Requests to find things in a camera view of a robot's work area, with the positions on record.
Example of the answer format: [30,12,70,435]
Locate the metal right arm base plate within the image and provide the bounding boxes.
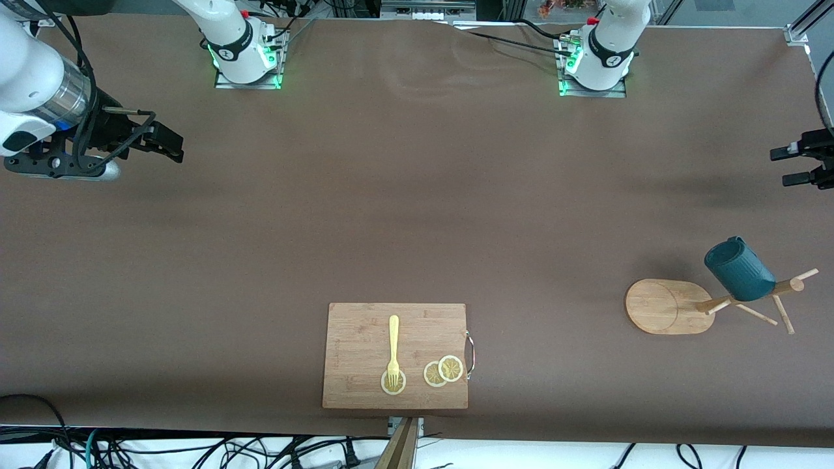
[214,29,285,91]

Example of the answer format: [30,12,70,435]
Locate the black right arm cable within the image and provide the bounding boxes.
[46,7,159,175]

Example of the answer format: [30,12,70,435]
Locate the small metal bracket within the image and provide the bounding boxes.
[388,417,425,439]

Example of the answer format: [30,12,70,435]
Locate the teal mug with yellow inside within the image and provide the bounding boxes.
[704,236,777,302]

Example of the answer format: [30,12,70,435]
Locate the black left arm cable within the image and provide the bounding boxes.
[814,47,834,134]

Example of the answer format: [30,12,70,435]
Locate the yellow plastic fork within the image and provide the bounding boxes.
[387,315,401,390]

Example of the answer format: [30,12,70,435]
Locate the teal floor cable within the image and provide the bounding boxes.
[83,428,106,469]

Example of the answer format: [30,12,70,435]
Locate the aluminium frame profile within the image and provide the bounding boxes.
[784,0,834,48]

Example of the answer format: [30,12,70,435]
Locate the thin black table cable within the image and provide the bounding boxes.
[517,18,569,42]
[450,23,575,58]

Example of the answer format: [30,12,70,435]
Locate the wooden mug rack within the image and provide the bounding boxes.
[625,268,820,336]

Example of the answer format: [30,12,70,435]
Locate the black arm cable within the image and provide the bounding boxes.
[814,47,834,134]
[46,7,159,175]

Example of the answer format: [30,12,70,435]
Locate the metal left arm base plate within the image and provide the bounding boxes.
[557,36,628,99]

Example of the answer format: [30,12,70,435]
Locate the thick black floor cable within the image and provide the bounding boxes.
[0,393,74,469]

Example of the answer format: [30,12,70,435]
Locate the brown table cloth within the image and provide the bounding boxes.
[0,14,834,450]

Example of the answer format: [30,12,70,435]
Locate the grey power strip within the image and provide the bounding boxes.
[381,0,478,21]

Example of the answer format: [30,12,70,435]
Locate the wooden cutting board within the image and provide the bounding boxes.
[322,303,476,410]

